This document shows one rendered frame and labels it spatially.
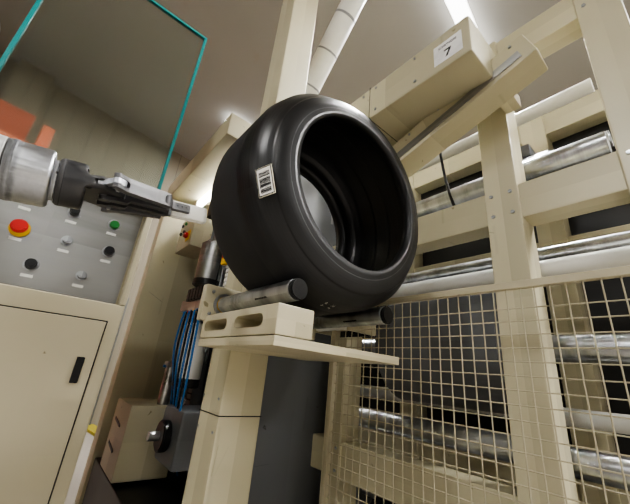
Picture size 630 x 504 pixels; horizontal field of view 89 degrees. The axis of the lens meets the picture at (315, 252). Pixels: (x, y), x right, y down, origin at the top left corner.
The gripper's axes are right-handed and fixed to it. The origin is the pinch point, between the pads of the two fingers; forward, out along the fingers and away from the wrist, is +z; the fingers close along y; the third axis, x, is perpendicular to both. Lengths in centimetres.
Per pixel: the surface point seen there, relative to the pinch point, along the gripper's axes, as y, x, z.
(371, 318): -6.0, 18.8, 45.6
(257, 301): 3.5, 15.6, 18.1
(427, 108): -14, -53, 72
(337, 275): -11.8, 10.9, 28.5
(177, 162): 395, -238, 100
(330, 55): 40, -127, 79
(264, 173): -10.5, -7.6, 10.6
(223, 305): 20.4, 14.9, 17.8
